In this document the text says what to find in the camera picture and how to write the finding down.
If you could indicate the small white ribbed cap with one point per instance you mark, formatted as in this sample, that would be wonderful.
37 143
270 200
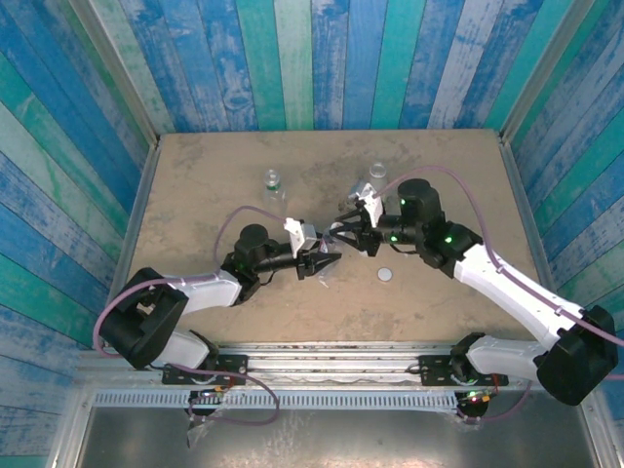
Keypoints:
337 227

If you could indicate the whitish bottle cap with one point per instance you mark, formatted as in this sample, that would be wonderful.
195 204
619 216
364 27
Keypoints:
385 274

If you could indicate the wide-mouth bottle yellow-green label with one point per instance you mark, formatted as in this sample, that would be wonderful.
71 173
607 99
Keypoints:
378 170

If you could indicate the clear bottle green neck label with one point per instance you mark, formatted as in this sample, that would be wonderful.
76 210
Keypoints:
273 185

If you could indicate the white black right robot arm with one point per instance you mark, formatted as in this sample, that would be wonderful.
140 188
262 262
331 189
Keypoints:
512 292

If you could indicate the small clear plastic scrap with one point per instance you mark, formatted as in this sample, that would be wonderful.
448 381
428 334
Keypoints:
323 283

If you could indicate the circuit board with LEDs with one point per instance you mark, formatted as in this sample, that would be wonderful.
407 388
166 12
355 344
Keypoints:
209 395
475 397

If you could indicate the shiny steel panel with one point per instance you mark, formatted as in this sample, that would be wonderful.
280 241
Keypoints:
341 439

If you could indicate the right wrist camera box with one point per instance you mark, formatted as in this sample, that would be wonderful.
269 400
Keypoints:
373 209

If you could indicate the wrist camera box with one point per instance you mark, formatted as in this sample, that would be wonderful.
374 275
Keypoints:
297 234
373 209

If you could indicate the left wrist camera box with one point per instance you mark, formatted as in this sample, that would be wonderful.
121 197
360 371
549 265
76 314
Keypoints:
297 234

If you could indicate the long aluminium extrusion rail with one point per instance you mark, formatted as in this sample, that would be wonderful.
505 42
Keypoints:
331 363

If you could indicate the aluminium table side rail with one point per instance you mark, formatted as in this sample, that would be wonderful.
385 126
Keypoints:
126 244
532 219

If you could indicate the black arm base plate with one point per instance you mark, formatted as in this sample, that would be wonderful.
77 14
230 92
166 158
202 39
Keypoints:
434 370
229 365

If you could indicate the aluminium corner post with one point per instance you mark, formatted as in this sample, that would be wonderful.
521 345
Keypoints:
548 73
121 73

